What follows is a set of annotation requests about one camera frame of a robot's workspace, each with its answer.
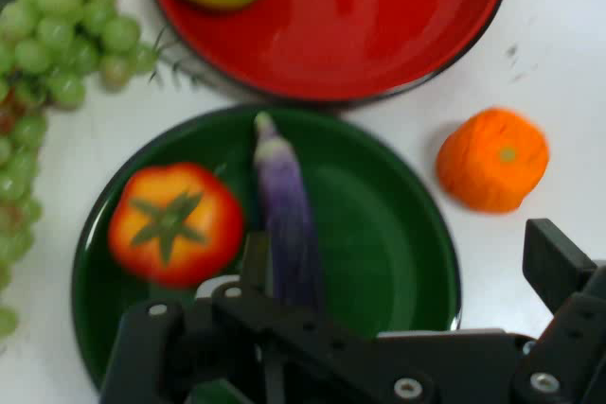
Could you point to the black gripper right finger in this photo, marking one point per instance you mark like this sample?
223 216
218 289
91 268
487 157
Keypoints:
554 262

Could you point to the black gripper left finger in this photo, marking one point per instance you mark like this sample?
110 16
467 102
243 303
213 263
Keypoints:
284 333

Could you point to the purple toy eggplant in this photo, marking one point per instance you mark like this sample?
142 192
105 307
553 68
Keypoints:
284 196

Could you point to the orange toy tangerine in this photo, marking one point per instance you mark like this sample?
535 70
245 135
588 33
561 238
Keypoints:
492 160

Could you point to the dark green round plate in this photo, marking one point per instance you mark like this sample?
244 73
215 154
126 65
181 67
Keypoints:
379 233

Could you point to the red orange toy tomato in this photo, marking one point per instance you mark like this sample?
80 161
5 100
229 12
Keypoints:
175 224

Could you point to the red round plate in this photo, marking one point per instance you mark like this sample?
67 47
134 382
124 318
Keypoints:
360 30

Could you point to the green toy grape bunch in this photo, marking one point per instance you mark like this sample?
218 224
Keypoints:
52 35

